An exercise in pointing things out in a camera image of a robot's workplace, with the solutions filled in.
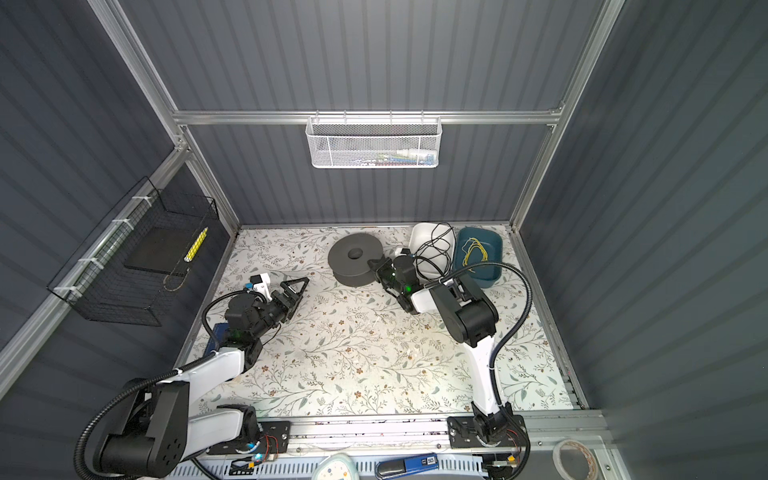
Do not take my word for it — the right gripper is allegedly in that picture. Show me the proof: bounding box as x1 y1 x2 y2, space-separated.
369 259 406 298

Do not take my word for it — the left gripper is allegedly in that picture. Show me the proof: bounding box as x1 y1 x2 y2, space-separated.
250 277 306 342

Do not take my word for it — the grey perforated cable spool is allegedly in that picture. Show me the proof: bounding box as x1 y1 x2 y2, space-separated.
327 233 383 287

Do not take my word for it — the black cable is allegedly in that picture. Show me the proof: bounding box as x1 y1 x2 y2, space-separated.
413 222 457 281

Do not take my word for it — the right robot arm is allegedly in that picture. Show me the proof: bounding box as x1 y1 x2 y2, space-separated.
368 255 533 448

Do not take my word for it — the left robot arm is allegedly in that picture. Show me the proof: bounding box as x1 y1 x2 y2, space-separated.
73 274 310 479

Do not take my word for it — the white plastic bin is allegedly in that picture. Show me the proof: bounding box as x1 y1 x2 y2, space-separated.
408 222 456 283

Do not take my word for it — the blue book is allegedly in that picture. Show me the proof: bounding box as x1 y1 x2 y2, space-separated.
204 322 229 356

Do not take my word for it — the floral table mat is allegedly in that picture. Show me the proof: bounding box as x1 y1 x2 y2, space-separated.
190 225 576 418

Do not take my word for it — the teal plastic bin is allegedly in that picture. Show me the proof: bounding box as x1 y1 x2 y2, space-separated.
453 227 503 289

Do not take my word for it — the yellow marker pen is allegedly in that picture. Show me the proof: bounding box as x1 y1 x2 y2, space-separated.
183 227 209 263

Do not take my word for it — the black flat pad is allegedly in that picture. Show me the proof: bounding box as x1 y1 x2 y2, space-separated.
123 227 192 276

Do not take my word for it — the white round device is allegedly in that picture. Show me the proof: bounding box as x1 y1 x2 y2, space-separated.
311 453 360 480

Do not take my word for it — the blue utility tool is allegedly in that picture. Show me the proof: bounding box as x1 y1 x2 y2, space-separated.
374 453 439 480

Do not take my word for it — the tape roll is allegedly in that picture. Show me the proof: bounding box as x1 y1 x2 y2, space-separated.
552 439 599 480

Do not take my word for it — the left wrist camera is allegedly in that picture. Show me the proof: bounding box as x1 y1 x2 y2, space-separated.
248 273 271 301

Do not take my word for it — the yellow cable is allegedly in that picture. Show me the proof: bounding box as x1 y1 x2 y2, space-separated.
461 237 490 271

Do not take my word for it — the white wire wall basket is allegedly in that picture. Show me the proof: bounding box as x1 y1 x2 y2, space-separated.
305 118 443 169

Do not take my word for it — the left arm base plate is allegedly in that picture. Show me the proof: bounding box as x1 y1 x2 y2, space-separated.
206 421 291 456

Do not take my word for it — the black wire wall basket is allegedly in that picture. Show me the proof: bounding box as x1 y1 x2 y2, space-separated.
47 178 219 327

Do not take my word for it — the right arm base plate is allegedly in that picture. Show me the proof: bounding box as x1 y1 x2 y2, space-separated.
447 412 529 449

